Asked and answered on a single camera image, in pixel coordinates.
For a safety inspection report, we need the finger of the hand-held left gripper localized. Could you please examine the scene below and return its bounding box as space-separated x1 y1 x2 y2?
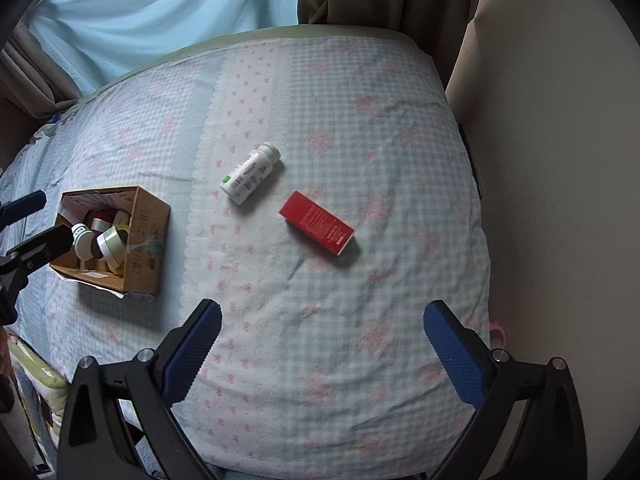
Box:
0 223 76 275
0 190 48 229

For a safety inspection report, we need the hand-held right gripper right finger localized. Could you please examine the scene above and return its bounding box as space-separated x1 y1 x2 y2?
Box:
422 300 588 480

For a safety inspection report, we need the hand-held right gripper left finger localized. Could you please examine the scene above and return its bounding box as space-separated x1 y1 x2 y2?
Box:
59 298 224 480

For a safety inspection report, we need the white bottle with green label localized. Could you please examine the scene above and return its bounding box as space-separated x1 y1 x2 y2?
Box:
70 223 99 261

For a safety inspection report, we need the yellow tape roll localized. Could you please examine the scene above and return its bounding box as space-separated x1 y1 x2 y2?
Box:
96 227 132 267

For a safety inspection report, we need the cardboard box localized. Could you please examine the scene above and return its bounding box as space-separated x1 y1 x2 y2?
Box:
48 186 172 297

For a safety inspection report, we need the red carton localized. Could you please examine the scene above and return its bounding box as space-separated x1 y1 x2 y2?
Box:
278 190 356 258

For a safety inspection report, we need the tall white pill bottle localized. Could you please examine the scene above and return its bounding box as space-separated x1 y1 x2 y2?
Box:
219 142 281 206

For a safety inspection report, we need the green patterned quilt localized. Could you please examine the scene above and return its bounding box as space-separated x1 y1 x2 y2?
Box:
6 339 69 463

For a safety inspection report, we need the light blue hanging cloth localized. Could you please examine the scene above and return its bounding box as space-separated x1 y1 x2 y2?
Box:
27 0 302 97

